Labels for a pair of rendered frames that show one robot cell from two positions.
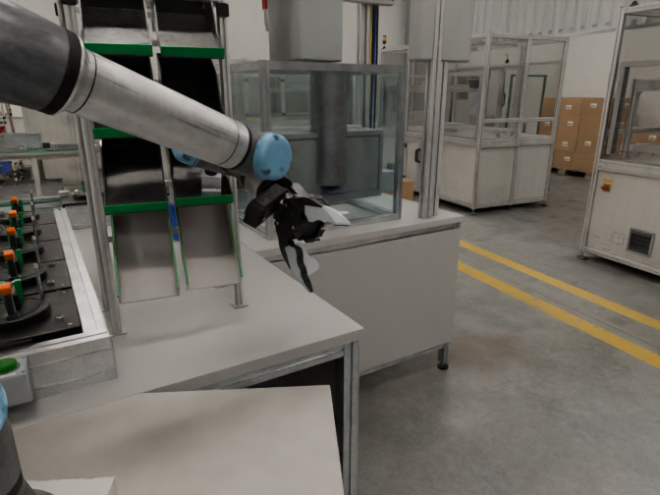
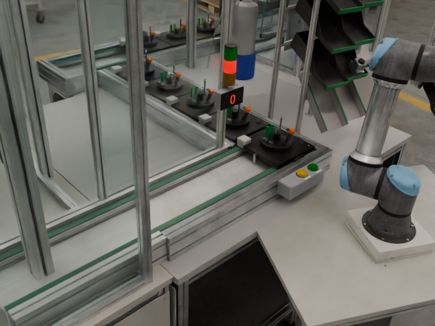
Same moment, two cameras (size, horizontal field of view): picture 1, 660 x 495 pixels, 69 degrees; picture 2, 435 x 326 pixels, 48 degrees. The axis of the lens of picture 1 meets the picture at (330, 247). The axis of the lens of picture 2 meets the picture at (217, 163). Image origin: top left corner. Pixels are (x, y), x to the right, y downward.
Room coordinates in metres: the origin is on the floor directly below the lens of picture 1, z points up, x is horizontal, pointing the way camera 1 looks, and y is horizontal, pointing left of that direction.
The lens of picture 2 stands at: (-0.77, 1.35, 2.05)
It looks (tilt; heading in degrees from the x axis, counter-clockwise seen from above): 33 degrees down; 347
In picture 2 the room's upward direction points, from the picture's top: 3 degrees clockwise
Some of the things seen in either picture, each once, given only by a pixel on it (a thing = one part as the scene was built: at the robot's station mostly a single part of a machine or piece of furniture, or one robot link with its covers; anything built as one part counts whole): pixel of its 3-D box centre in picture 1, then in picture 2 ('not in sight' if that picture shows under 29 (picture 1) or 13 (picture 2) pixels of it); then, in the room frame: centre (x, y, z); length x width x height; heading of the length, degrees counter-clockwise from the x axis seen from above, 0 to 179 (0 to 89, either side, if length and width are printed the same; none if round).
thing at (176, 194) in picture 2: not in sight; (220, 177); (0.83, 0.96, 0.91); 0.84 x 0.28 x 0.10; 121
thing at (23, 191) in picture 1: (33, 189); not in sight; (5.63, 3.47, 0.36); 0.60 x 0.40 x 0.15; 116
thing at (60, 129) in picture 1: (116, 139); not in sight; (8.24, 3.57, 0.69); 2.42 x 1.03 x 1.38; 114
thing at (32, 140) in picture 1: (22, 140); not in sight; (5.74, 3.58, 0.90); 0.40 x 0.31 x 0.17; 114
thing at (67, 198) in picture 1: (87, 188); not in sight; (2.25, 1.14, 1.01); 0.24 x 0.24 x 0.13; 31
